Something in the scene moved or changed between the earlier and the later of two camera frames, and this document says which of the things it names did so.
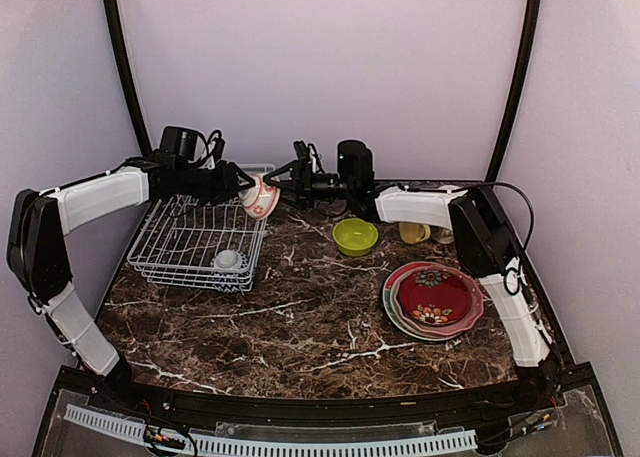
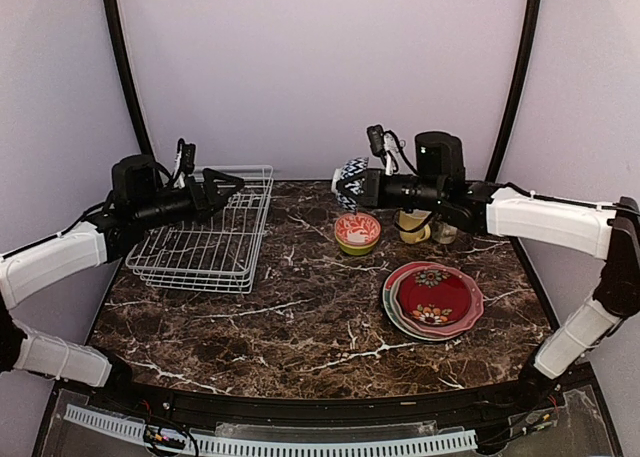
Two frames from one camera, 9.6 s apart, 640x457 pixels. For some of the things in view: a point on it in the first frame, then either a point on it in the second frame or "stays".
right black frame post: x=528 y=50 stays
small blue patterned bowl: x=229 y=268 to x=348 y=181
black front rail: x=451 y=404 stays
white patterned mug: x=442 y=234 stays
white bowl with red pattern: x=260 y=200 to x=357 y=229
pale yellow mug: x=413 y=233 stays
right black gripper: x=304 y=197 to x=372 y=189
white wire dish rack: x=191 y=243 stays
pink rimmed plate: x=437 y=300 stays
